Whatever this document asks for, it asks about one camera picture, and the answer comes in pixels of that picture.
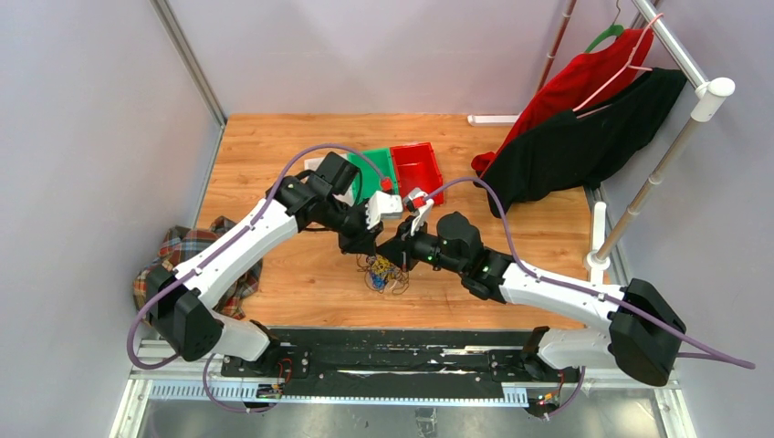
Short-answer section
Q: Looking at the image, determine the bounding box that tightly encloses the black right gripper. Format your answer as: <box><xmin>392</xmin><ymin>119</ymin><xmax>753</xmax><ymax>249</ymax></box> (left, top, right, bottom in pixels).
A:
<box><xmin>378</xmin><ymin>215</ymin><xmax>465</xmax><ymax>276</ymax></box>

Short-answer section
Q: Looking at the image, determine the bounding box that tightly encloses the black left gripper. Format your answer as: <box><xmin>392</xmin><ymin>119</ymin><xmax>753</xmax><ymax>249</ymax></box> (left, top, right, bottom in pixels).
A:
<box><xmin>323</xmin><ymin>197</ymin><xmax>385</xmax><ymax>256</ymax></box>

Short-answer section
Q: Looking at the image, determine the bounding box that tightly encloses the brown cable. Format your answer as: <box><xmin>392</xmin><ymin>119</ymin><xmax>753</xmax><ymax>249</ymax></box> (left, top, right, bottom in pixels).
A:
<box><xmin>355</xmin><ymin>254</ymin><xmax>413</xmax><ymax>297</ymax></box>

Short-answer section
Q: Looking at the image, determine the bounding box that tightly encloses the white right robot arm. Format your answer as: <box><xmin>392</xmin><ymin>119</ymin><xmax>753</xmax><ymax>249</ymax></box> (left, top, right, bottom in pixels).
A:
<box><xmin>376</xmin><ymin>213</ymin><xmax>686</xmax><ymax>387</ymax></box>

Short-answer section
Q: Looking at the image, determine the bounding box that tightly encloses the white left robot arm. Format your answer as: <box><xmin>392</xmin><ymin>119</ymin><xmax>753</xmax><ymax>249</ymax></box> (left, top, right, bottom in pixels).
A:
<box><xmin>135</xmin><ymin>173</ymin><xmax>402</xmax><ymax>377</ymax></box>

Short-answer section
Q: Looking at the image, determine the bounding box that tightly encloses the white translucent plastic bin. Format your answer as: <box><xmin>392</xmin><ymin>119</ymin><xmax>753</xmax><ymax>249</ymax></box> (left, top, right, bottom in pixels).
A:
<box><xmin>304</xmin><ymin>152</ymin><xmax>361</xmax><ymax>206</ymax></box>

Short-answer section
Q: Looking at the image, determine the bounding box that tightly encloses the green plastic bin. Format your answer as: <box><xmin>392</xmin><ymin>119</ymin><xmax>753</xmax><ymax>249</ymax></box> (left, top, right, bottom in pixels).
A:
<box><xmin>345</xmin><ymin>148</ymin><xmax>402</xmax><ymax>207</ymax></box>

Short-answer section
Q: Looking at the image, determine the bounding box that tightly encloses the red plastic bin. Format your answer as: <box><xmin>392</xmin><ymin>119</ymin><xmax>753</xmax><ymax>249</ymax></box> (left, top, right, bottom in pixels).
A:
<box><xmin>390</xmin><ymin>142</ymin><xmax>444</xmax><ymax>197</ymax></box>

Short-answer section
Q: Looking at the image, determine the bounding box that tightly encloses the plaid cloth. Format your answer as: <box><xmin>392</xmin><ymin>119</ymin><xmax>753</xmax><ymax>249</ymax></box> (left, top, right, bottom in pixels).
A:
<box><xmin>132</xmin><ymin>215</ymin><xmax>264</xmax><ymax>328</ymax></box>

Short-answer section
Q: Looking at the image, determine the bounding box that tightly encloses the black shirt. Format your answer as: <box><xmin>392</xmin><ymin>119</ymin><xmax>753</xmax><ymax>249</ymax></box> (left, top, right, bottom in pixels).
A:
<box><xmin>480</xmin><ymin>68</ymin><xmax>686</xmax><ymax>217</ymax></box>

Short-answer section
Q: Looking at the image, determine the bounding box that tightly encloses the red shirt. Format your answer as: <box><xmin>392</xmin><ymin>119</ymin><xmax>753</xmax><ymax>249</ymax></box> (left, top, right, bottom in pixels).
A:
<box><xmin>471</xmin><ymin>29</ymin><xmax>654</xmax><ymax>177</ymax></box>

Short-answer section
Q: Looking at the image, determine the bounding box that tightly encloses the pink hanger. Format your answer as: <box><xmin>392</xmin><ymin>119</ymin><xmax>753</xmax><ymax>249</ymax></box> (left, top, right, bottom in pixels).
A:
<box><xmin>572</xmin><ymin>13</ymin><xmax>664</xmax><ymax>112</ymax></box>

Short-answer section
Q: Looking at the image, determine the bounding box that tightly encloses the green hanger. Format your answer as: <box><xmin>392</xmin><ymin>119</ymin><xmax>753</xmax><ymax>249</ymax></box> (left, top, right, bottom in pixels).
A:
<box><xmin>584</xmin><ymin>0</ymin><xmax>625</xmax><ymax>54</ymax></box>

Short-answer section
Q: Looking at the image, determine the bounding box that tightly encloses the silver clothes rack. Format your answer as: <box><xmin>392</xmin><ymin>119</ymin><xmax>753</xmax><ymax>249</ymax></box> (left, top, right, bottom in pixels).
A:
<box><xmin>518</xmin><ymin>1</ymin><xmax>744</xmax><ymax>295</ymax></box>

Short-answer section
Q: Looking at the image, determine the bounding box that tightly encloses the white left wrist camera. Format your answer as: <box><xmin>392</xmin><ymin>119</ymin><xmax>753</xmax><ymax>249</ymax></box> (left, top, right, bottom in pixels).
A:
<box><xmin>365</xmin><ymin>191</ymin><xmax>403</xmax><ymax>230</ymax></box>

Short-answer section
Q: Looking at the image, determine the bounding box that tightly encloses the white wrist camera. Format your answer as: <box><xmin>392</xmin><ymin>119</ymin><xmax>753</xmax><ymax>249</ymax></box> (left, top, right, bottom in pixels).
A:
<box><xmin>365</xmin><ymin>191</ymin><xmax>403</xmax><ymax>230</ymax></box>
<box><xmin>403</xmin><ymin>187</ymin><xmax>434</xmax><ymax>236</ymax></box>

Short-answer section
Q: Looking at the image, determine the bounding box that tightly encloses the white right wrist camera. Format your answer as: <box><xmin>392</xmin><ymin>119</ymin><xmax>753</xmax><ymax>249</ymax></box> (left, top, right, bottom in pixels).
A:
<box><xmin>403</xmin><ymin>187</ymin><xmax>434</xmax><ymax>236</ymax></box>

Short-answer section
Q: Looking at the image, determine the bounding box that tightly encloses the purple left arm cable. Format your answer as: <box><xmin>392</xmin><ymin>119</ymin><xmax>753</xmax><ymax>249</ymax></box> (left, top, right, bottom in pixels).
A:
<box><xmin>125</xmin><ymin>142</ymin><xmax>388</xmax><ymax>415</ymax></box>

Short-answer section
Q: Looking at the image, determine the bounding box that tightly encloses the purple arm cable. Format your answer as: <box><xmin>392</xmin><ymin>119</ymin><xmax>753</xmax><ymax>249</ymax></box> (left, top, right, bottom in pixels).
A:
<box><xmin>423</xmin><ymin>176</ymin><xmax>757</xmax><ymax>418</ymax></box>
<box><xmin>125</xmin><ymin>142</ymin><xmax>388</xmax><ymax>415</ymax></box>

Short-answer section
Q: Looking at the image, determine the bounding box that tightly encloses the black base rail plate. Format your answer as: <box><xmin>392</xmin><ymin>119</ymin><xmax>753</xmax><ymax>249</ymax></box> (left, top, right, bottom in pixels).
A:
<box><xmin>216</xmin><ymin>328</ymin><xmax>580</xmax><ymax>401</ymax></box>

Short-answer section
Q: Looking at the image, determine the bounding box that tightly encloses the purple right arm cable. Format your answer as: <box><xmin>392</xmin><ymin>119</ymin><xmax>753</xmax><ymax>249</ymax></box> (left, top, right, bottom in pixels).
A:
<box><xmin>423</xmin><ymin>176</ymin><xmax>757</xmax><ymax>418</ymax></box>

